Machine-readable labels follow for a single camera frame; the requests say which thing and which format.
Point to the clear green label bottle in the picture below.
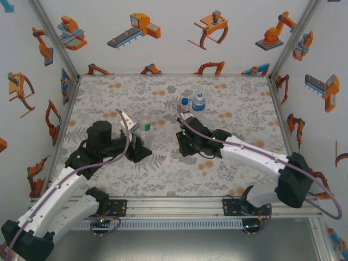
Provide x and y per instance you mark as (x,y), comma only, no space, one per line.
(146,130)

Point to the small blue white label bottle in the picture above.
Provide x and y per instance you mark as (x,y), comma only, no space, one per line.
(186,109)

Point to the Pocari Sweat blue label bottle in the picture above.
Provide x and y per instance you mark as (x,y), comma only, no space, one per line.
(198,104)

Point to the blue bottle cap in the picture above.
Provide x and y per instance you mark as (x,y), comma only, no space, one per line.
(185,101)

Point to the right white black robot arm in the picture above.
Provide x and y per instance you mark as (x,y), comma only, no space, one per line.
(253,155)

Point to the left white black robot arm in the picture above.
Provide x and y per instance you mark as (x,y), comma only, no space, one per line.
(54,195)

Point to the floral patterned table mat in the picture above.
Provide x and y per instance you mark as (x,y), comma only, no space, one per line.
(163,185)

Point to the small controller board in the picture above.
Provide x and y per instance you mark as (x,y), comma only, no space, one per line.
(251,225)
(101,221)

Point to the aluminium side rail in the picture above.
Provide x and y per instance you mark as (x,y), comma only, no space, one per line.
(282,119)
(68,108)

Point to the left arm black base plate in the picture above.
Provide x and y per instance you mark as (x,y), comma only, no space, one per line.
(122,208)

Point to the wide aluminium mounting rail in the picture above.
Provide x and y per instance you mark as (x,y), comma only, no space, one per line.
(174,208)

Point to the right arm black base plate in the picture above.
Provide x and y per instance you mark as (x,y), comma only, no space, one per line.
(229,206)

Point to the aluminium frame post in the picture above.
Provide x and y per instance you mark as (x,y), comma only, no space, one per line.
(54,40)
(296,38)

